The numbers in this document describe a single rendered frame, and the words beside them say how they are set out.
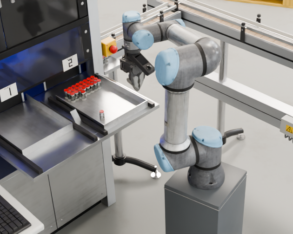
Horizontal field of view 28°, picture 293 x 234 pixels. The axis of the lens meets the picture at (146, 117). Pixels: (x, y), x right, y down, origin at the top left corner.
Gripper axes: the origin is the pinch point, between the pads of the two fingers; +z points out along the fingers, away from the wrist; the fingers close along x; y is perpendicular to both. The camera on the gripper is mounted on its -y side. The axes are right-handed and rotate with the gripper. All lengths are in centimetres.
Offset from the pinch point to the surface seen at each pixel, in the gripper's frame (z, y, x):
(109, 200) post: 96, 38, -7
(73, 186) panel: 70, 38, 16
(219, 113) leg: 68, 22, -86
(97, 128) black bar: 10.2, 2.4, 22.5
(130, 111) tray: 9.4, 0.4, 5.2
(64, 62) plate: -3.3, 37.9, 10.5
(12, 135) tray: 12, 27, 49
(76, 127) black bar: 10.2, 9.6, 28.1
